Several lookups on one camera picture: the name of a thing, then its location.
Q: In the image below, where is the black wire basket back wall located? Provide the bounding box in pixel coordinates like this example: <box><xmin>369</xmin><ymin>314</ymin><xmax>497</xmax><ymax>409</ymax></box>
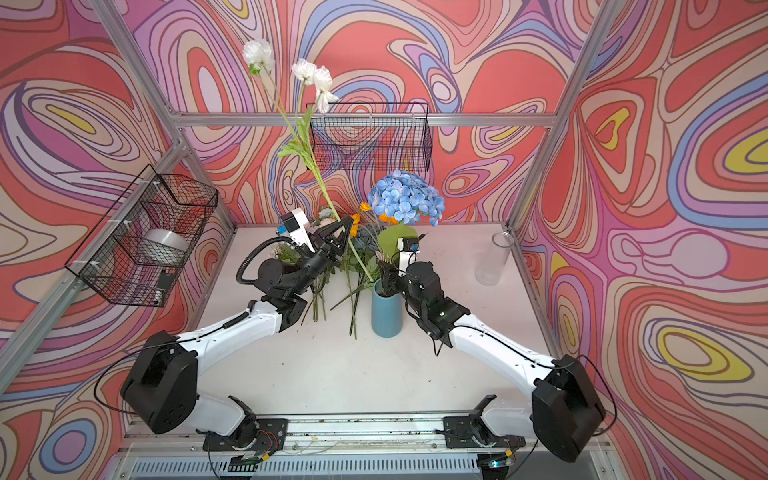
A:
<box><xmin>309</xmin><ymin>100</ymin><xmax>433</xmax><ymax>175</ymax></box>

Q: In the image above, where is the teal ceramic vase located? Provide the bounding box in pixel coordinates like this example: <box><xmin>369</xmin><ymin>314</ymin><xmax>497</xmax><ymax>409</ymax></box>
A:
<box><xmin>371</xmin><ymin>280</ymin><xmax>403</xmax><ymax>338</ymax></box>

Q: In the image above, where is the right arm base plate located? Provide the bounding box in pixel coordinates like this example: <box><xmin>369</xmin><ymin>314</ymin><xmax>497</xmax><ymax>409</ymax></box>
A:
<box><xmin>434</xmin><ymin>394</ymin><xmax>527</xmax><ymax>451</ymax></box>

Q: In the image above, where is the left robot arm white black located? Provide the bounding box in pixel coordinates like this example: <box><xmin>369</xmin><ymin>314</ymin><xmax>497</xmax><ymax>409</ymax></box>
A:
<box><xmin>120</xmin><ymin>210</ymin><xmax>355</xmax><ymax>450</ymax></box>

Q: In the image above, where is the aluminium front rail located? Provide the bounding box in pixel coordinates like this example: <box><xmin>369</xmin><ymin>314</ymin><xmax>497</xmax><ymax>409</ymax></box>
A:
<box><xmin>119</xmin><ymin>410</ymin><xmax>613</xmax><ymax>457</ymax></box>

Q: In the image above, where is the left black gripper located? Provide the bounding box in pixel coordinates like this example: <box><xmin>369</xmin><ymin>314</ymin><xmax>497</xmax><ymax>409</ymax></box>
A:
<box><xmin>286</xmin><ymin>221</ymin><xmax>349</xmax><ymax>302</ymax></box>

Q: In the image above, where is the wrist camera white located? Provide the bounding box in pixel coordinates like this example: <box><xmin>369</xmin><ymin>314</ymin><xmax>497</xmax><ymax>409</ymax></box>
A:
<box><xmin>277</xmin><ymin>208</ymin><xmax>315</xmax><ymax>253</ymax></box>
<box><xmin>396</xmin><ymin>236</ymin><xmax>420</xmax><ymax>276</ymax></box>

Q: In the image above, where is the white poppy flower stem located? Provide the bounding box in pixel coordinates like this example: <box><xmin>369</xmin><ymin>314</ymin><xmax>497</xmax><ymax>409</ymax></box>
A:
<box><xmin>242</xmin><ymin>38</ymin><xmax>376</xmax><ymax>283</ymax></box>

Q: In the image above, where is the black wire basket left wall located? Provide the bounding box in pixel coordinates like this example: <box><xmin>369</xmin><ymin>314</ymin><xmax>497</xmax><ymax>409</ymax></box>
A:
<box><xmin>65</xmin><ymin>166</ymin><xmax>219</xmax><ymax>308</ymax></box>

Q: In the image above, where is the light blue hydrangea stem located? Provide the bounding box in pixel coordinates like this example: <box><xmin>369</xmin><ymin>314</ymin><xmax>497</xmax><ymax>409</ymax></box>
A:
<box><xmin>367</xmin><ymin>170</ymin><xmax>445</xmax><ymax>261</ymax></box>

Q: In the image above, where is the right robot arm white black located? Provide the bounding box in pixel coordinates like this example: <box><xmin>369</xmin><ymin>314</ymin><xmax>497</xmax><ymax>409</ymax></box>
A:
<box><xmin>379</xmin><ymin>261</ymin><xmax>606</xmax><ymax>463</ymax></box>

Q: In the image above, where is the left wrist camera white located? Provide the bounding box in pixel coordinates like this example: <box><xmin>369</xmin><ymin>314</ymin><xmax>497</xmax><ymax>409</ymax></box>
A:
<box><xmin>277</xmin><ymin>208</ymin><xmax>315</xmax><ymax>253</ymax></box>

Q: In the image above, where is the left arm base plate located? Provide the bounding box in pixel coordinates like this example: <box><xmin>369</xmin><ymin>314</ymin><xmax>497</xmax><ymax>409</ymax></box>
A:
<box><xmin>203</xmin><ymin>418</ymin><xmax>289</xmax><ymax>454</ymax></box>

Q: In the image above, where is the small black device in basket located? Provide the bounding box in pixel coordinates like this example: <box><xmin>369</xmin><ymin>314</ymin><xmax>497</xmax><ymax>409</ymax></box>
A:
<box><xmin>153</xmin><ymin>270</ymin><xmax>174</xmax><ymax>306</ymax></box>

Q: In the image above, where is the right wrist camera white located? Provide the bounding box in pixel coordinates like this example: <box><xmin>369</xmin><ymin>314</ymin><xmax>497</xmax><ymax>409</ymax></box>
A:
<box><xmin>396</xmin><ymin>236</ymin><xmax>420</xmax><ymax>276</ymax></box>

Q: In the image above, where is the black wire basket wall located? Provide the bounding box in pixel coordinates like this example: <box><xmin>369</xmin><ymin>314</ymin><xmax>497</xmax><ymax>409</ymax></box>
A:
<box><xmin>309</xmin><ymin>100</ymin><xmax>433</xmax><ymax>175</ymax></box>
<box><xmin>65</xmin><ymin>166</ymin><xmax>219</xmax><ymax>308</ymax></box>

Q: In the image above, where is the clear glass vase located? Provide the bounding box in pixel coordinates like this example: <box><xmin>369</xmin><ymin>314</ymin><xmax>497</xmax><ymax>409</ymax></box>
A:
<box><xmin>475</xmin><ymin>231</ymin><xmax>514</xmax><ymax>286</ymax></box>

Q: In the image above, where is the white tape roll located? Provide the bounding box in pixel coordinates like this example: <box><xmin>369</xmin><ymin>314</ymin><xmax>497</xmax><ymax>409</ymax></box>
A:
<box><xmin>139</xmin><ymin>229</ymin><xmax>189</xmax><ymax>266</ymax></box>

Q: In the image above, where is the pink purple mixed bouquet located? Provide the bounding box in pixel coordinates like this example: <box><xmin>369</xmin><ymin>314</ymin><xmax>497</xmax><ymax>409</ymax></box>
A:
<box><xmin>273</xmin><ymin>243</ymin><xmax>335</xmax><ymax>325</ymax></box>

